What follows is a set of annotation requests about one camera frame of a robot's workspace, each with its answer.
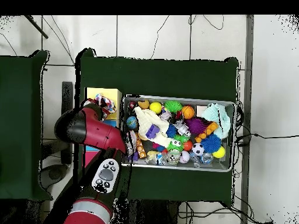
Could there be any dark green tablecloth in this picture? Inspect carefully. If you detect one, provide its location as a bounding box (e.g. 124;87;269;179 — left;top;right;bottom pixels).
73;47;240;206
0;50;53;201

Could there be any purple spiky ball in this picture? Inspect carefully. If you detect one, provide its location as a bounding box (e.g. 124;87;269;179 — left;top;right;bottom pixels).
185;117;207;135

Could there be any cream knitted cloth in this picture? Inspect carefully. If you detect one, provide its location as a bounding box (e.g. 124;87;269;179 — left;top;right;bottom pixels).
134;106;175;148

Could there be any blue globe ball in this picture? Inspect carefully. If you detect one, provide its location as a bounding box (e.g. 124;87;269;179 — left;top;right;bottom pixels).
126;115;139;130

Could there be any colourful dotted cloth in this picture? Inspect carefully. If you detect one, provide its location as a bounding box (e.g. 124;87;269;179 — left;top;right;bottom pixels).
82;93;117;122

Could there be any purple toy block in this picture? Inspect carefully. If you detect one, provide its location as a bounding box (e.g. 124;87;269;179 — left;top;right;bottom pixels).
145;124;161;140

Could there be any blue spiky rubber ball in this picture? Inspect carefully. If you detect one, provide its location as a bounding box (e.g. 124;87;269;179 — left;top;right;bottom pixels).
200;133;222;154

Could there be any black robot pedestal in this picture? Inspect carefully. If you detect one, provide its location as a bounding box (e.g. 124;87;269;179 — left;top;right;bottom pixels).
112;199;178;224

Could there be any wooden box with three holes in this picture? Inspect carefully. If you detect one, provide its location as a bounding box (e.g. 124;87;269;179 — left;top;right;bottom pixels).
82;87;123;169

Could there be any small soccer ball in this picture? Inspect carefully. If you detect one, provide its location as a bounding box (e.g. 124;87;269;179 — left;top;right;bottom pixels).
192;142;205;156

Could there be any smooth yellow ball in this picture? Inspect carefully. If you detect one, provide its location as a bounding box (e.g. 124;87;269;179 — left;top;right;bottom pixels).
149;101;162;115

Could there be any silver mesh bin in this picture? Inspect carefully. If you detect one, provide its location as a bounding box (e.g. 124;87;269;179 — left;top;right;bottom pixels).
118;94;237;173

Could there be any green spiky rubber ball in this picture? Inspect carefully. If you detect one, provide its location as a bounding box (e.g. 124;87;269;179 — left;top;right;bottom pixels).
164;100;183;114

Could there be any mint green cloth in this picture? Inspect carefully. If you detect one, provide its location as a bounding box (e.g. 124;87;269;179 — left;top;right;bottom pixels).
201;103;231;139

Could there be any orange toy basketball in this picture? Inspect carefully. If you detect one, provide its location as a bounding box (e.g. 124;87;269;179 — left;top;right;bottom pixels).
181;105;195;120

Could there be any black power cable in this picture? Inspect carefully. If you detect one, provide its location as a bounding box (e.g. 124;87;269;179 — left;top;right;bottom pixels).
235;132;299;146

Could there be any dark metal rod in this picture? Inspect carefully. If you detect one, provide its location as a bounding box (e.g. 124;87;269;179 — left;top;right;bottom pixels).
24;15;49;40

